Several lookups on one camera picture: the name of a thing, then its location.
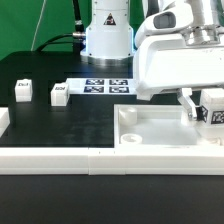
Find white U-shaped obstacle fence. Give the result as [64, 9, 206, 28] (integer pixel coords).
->
[0, 107, 224, 176]

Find white thin cable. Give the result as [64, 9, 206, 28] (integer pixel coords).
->
[30, 0, 48, 52]

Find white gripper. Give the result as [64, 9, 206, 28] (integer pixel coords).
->
[133, 3, 224, 121]

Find white square tabletop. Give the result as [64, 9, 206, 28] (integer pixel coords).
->
[114, 104, 224, 147]

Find AprilTag marker sheet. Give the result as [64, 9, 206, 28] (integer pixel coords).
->
[66, 78, 135, 95]

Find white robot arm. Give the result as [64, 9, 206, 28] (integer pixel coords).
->
[81, 0, 224, 120]

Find black cable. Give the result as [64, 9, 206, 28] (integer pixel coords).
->
[34, 31, 88, 53]

